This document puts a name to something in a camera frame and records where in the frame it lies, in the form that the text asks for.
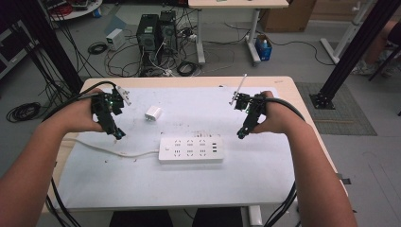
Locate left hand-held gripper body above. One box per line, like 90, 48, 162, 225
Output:
90, 85, 131, 131

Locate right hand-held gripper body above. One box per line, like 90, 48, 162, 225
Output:
231, 74, 268, 128

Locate white charger plug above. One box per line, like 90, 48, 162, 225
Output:
144, 105, 163, 122

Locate white power strip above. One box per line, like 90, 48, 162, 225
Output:
157, 134, 225, 165

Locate person's right hand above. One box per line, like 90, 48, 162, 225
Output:
252, 90, 305, 135

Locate person's left hand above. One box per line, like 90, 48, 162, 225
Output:
61, 88, 105, 134

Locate blue box with bottle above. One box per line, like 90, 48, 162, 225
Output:
254, 33, 273, 62

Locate wooden table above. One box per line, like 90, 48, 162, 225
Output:
42, 75, 348, 216

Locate white box on floor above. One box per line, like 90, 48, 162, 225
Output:
105, 27, 127, 51

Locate white table mat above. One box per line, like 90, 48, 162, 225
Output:
54, 86, 298, 212

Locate black metal stand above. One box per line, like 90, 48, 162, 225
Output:
13, 0, 84, 96
308, 0, 401, 111

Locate black computer tower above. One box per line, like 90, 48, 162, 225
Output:
158, 9, 178, 55
135, 13, 161, 67

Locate grey floor mat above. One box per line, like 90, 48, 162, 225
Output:
294, 81, 378, 137

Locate white table leg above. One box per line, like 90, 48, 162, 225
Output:
248, 205, 264, 227

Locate person's legs in black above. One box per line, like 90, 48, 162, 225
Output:
108, 206, 244, 227

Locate cardboard box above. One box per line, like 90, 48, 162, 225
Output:
259, 0, 318, 33

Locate round white table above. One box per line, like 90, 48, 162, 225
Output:
41, 0, 104, 23

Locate light desk with white legs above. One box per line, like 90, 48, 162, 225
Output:
187, 0, 289, 66

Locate white metal stand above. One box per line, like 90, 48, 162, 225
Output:
320, 0, 377, 65

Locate white power strip cable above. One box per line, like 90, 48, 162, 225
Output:
63, 137, 161, 158

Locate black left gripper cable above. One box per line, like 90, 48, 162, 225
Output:
42, 80, 118, 122

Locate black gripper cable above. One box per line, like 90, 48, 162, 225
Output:
42, 80, 118, 122
264, 96, 306, 123

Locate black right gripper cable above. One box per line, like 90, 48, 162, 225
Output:
264, 96, 306, 123

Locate coiled black cable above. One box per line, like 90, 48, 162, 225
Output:
176, 61, 199, 78
87, 42, 109, 56
6, 101, 43, 124

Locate black cable bundle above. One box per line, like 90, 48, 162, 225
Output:
263, 181, 300, 227
44, 178, 83, 227

